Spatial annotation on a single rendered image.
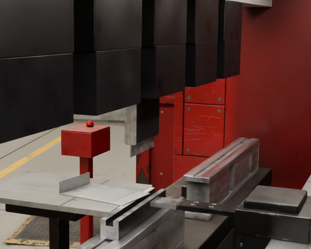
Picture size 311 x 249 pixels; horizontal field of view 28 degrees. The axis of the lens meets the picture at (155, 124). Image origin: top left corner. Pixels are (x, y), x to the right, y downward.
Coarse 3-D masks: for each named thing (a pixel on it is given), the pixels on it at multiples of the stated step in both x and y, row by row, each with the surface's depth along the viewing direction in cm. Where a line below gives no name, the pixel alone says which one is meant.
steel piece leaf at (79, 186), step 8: (80, 176) 110; (88, 176) 112; (64, 184) 106; (72, 184) 108; (80, 184) 110; (88, 184) 112; (96, 184) 112; (64, 192) 106; (72, 192) 106; (80, 192) 106; (88, 192) 106; (96, 192) 106; (104, 192) 106; (112, 192) 107; (120, 192) 107; (128, 192) 107; (96, 200) 102; (104, 200) 102; (112, 200) 102
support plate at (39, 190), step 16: (16, 176) 118; (32, 176) 118; (48, 176) 118; (64, 176) 118; (0, 192) 106; (16, 192) 107; (32, 192) 107; (48, 192) 107; (48, 208) 100; (64, 208) 99; (80, 208) 98; (96, 208) 98; (112, 208) 98
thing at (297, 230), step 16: (256, 192) 95; (272, 192) 95; (288, 192) 96; (304, 192) 96; (176, 208) 99; (192, 208) 98; (208, 208) 97; (224, 208) 97; (240, 208) 91; (256, 208) 91; (272, 208) 90; (288, 208) 89; (304, 208) 91; (240, 224) 91; (256, 224) 90; (272, 224) 89; (288, 224) 88; (304, 224) 87; (288, 240) 88; (304, 240) 87
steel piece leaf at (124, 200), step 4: (136, 192) 107; (140, 192) 107; (144, 192) 107; (128, 196) 104; (132, 196) 104; (136, 196) 104; (140, 196) 104; (144, 196) 105; (116, 200) 102; (120, 200) 102; (124, 200) 102; (128, 200) 102; (132, 200) 102; (112, 204) 100; (116, 204) 100; (120, 204) 100; (124, 204) 100
